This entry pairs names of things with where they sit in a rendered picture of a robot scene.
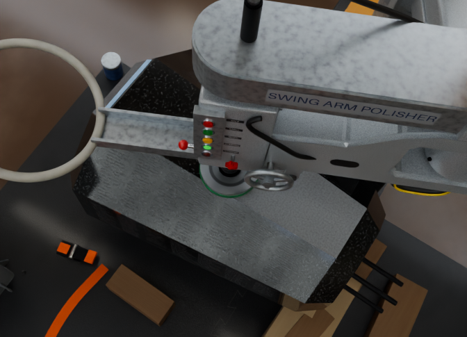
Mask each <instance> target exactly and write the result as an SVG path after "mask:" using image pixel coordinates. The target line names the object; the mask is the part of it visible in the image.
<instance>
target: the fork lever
mask: <svg viewBox="0 0 467 337"><path fill-rule="evenodd" d="M98 111H99V112H102V113H104V114H105V115H106V119H105V125H104V131H103V133H102V136H101V138H94V137H91V139H90V140H91V142H95V143H97V147H105V148H111V149H121V150H127V151H138V152H143V153H149V154H160V155H165V156H176V157H182V158H191V159H197V160H198V157H194V149H192V148H187V149H186V150H182V149H180V148H179V141H181V140H187V141H188V143H190V144H193V119H192V118H186V117H175V116H169V115H159V114H153V113H143V112H137V111H131V110H120V109H114V108H104V107H98Z"/></svg>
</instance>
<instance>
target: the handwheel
mask: <svg viewBox="0 0 467 337"><path fill-rule="evenodd" d="M274 166H275V164H274V163H272V162H268V163H267V169H257V170H251V171H248V172H247V173H246V174H245V175H244V181H245V183H246V184H248V185H249V186H251V187H253V188H256V189H259V190H266V191H283V190H288V189H290V188H292V187H293V185H294V180H293V178H292V177H291V176H290V175H288V174H286V173H283V172H280V171H277V170H274ZM250 177H254V178H256V179H259V180H261V184H260V183H257V182H254V181H253V180H251V179H250ZM277 177H279V178H277ZM276 182H288V183H287V184H284V185H281V186H276Z"/></svg>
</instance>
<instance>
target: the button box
mask: <svg viewBox="0 0 467 337"><path fill-rule="evenodd" d="M203 120H210V121H213V122H215V126H213V127H211V128H207V127H205V126H204V125H203V124H202V121H203ZM224 121H225V112H220V111H215V110H206V109H202V108H200V107H199V105H195V106H194V111H193V149H194V157H200V158H209V159H214V160H219V161H220V159H221V155H222V141H223V134H224ZM202 129H212V130H214V131H215V134H213V135H210V136H208V135H204V134H203V133H202ZM204 136H207V137H211V138H213V139H214V142H212V143H210V144H208V145H212V146H213V147H214V149H212V150H206V149H202V148H201V145H203V144H207V143H205V142H203V141H202V139H201V138H202V137H204ZM203 151H209V152H211V153H213V156H212V157H206V156H203V155H201V152H203Z"/></svg>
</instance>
